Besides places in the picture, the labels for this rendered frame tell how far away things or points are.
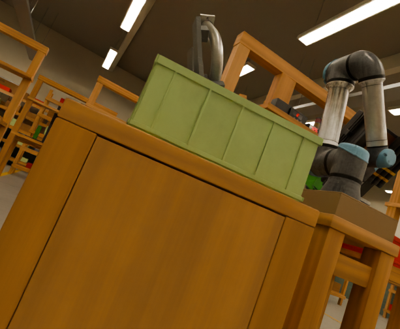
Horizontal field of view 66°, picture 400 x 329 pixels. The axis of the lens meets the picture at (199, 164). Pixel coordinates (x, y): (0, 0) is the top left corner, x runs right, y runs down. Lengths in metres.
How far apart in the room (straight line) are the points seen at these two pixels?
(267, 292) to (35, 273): 0.40
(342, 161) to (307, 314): 0.55
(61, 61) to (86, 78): 0.92
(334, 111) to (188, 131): 0.90
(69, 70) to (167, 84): 11.12
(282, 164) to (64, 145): 0.44
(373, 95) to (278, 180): 0.80
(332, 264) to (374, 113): 0.64
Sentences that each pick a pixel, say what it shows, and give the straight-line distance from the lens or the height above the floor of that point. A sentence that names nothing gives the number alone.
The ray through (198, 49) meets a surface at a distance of 0.79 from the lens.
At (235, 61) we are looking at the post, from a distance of 2.14.
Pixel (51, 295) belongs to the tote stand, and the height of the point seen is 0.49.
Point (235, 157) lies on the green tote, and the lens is 0.65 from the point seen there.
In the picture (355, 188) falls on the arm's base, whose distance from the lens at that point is 1.24.
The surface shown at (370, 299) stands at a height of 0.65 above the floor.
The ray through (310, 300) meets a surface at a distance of 1.05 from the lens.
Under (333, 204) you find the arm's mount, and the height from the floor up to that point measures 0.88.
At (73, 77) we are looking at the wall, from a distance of 11.69.
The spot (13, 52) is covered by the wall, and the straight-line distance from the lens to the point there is 11.90.
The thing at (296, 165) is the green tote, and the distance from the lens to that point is 0.72.
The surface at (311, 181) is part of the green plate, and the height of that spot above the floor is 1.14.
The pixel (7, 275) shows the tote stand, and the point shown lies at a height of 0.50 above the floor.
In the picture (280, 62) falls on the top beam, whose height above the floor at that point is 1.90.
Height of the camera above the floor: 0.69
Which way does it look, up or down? 9 degrees up
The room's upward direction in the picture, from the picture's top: 22 degrees clockwise
